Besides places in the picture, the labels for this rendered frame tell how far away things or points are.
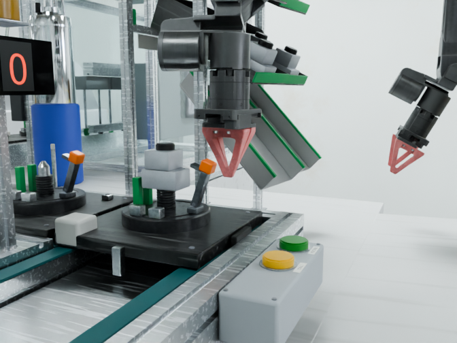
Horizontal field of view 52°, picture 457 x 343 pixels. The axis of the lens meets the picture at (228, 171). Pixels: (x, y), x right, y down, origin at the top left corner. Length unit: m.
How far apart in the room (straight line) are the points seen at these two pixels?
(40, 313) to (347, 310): 0.42
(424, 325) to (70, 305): 0.47
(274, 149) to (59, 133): 0.84
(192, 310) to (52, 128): 1.22
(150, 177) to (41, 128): 0.95
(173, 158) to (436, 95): 0.65
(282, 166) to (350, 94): 3.19
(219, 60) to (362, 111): 3.56
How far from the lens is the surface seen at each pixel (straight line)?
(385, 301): 0.78
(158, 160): 0.72
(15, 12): 0.66
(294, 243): 0.65
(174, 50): 0.67
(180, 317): 0.48
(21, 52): 0.65
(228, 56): 0.66
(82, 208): 0.87
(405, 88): 1.14
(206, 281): 0.56
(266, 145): 1.03
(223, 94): 0.65
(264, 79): 0.91
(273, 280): 0.56
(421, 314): 0.76
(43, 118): 1.64
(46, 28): 1.65
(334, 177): 4.25
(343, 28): 4.21
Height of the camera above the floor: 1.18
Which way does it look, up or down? 10 degrees down
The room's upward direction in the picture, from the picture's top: straight up
